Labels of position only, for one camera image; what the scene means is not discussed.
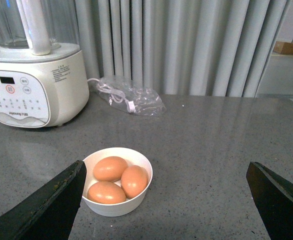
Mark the brown egg bowl left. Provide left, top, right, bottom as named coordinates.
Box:
left=93, top=156, right=128, bottom=182

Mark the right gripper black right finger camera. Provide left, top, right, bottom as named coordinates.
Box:
left=246, top=162, right=293, bottom=240

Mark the clear plastic bag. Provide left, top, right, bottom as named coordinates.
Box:
left=87, top=75, right=166, bottom=116

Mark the brown egg bowl front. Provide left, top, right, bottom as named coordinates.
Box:
left=86, top=181, right=127, bottom=205

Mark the brown egg bowl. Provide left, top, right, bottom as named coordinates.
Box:
left=86, top=181, right=127, bottom=205
left=120, top=165, right=149, bottom=199
left=93, top=156, right=128, bottom=182

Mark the white power cable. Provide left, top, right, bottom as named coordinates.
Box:
left=87, top=77, right=136, bottom=114

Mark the white Joyoung blender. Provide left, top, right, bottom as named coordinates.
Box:
left=0, top=0, right=89, bottom=128

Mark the white round bowl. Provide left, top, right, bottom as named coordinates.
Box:
left=82, top=147, right=153, bottom=217

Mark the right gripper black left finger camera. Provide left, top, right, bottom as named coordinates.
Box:
left=0, top=160, right=87, bottom=240

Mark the brown egg bowl right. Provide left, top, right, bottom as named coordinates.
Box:
left=120, top=165, right=149, bottom=199

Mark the cardboard box in background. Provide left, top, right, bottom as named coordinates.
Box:
left=273, top=41, right=293, bottom=55

